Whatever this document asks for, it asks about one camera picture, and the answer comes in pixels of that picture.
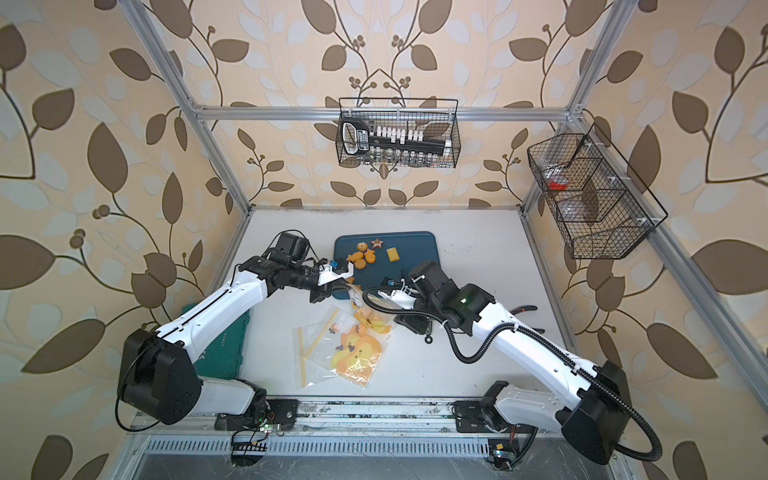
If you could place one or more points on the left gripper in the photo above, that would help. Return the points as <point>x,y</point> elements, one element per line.
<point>324,291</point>

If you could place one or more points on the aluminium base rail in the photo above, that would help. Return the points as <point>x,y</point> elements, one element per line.
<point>345,416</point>

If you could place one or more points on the yellow square cookie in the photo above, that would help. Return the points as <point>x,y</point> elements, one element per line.
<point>392,255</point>

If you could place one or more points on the orange duck zip bag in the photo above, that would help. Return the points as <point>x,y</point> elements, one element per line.
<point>358,354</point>

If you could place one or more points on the back wire basket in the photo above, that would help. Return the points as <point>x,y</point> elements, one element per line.
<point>437,116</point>

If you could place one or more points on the right wire basket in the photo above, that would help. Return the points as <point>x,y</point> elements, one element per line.
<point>608,208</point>

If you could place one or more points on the clear duck zip bag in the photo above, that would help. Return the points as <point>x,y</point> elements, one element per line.
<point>379,322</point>

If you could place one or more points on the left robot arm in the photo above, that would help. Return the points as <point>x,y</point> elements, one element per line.
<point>158,375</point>

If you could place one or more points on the red item in basket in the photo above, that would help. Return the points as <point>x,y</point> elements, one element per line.
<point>557,184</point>

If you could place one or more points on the black tongs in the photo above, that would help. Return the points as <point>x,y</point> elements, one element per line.
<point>426,331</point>

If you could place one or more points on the teal tray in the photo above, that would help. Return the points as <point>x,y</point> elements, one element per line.
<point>414,248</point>

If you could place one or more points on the clear zip bag yellow strip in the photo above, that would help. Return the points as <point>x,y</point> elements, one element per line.
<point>314,348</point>

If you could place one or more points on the orange cookie cluster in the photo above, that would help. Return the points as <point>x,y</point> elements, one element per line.
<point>361,260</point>

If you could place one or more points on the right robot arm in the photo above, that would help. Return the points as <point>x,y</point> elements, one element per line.
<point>584,402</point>

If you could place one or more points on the green box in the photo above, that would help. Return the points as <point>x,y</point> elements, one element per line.
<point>223,358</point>

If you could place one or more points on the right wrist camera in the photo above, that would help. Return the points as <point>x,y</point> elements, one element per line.
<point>404,285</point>

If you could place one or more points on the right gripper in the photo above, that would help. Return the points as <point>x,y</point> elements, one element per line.
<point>412,322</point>

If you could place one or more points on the wire basket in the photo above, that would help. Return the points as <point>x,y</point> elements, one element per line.
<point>608,208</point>
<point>437,116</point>

